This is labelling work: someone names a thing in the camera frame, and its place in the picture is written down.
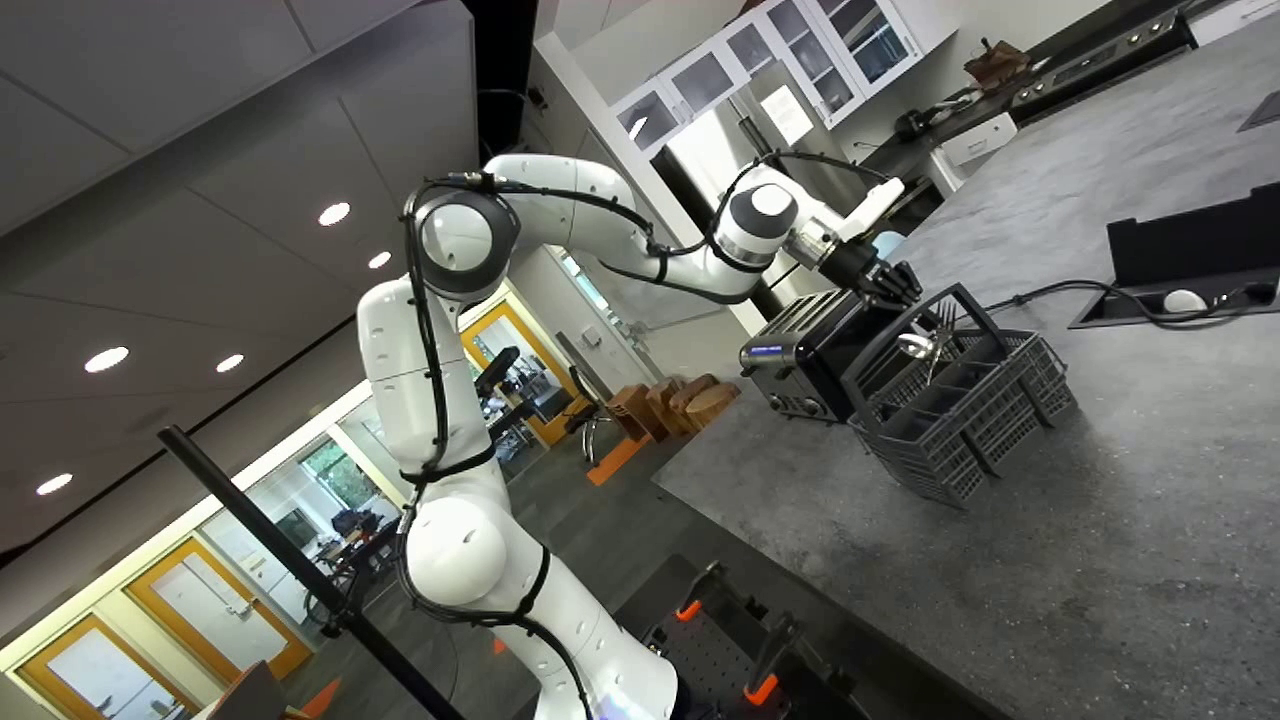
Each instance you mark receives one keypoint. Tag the round recessed ceiling light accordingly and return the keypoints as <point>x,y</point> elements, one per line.
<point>229,366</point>
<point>52,486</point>
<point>333,214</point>
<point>106,361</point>
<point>383,263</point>

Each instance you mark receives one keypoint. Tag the brown wooden furniture stack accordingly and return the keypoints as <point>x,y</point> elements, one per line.
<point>662,412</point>

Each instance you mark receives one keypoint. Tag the light blue chair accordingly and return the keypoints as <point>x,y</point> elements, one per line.
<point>885,247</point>

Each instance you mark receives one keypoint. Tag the white dishwasher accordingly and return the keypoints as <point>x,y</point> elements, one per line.
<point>973,144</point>

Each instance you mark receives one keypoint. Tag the black pop-up outlet box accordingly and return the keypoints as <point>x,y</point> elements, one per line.
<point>1203,240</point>

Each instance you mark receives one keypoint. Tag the white glass-door wall cabinet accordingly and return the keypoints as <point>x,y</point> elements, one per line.
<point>787,53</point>

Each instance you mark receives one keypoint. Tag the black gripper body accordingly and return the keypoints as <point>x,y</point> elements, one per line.
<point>853,271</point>

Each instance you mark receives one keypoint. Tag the silver metal spoon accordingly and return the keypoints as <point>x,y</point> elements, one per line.
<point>917,346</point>

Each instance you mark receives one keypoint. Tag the black kitchen oven range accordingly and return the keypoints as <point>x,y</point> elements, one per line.
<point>1094,53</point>

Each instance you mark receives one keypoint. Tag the black pole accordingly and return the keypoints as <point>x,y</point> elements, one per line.
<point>307,573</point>

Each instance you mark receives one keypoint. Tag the round white charger puck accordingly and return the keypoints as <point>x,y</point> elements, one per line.
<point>1184,302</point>

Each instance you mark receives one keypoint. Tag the gray plastic cutlery box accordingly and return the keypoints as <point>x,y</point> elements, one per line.
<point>973,412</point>

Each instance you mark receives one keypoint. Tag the stainless steel refrigerator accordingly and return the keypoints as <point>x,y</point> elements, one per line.
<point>706,162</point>

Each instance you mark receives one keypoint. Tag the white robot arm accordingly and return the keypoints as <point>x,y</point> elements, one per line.
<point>452,546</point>

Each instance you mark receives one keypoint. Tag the black and steel toaster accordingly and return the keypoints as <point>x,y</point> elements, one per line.
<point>803,361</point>

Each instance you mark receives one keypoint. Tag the white paper sheet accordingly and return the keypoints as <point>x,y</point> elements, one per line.
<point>787,119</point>

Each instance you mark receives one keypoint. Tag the orange framed glass door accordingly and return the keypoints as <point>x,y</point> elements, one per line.
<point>92,675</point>
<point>222,612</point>

